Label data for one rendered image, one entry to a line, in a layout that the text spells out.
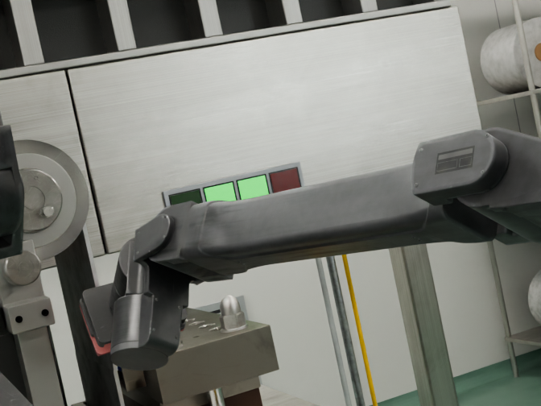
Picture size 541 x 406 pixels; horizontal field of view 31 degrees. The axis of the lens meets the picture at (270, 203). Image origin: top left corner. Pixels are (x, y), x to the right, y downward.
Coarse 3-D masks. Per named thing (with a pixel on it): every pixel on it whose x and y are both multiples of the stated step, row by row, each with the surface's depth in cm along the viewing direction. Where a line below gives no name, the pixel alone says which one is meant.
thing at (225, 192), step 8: (224, 184) 164; (232, 184) 164; (208, 192) 163; (216, 192) 163; (224, 192) 164; (232, 192) 164; (208, 200) 163; (216, 200) 163; (224, 200) 164; (232, 200) 164
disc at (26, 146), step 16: (16, 144) 119; (32, 144) 120; (48, 144) 121; (64, 160) 121; (80, 176) 122; (80, 192) 122; (80, 208) 122; (80, 224) 122; (64, 240) 121; (48, 256) 120
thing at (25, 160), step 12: (24, 156) 119; (36, 156) 120; (24, 168) 119; (36, 168) 120; (48, 168) 120; (60, 168) 121; (60, 180) 121; (72, 192) 121; (72, 204) 121; (60, 216) 120; (72, 216) 121; (48, 228) 120; (60, 228) 120; (36, 240) 119; (48, 240) 120
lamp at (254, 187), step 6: (240, 180) 165; (246, 180) 165; (252, 180) 166; (258, 180) 166; (264, 180) 167; (240, 186) 165; (246, 186) 165; (252, 186) 166; (258, 186) 166; (264, 186) 167; (240, 192) 165; (246, 192) 165; (252, 192) 166; (258, 192) 166; (264, 192) 166; (246, 198) 165
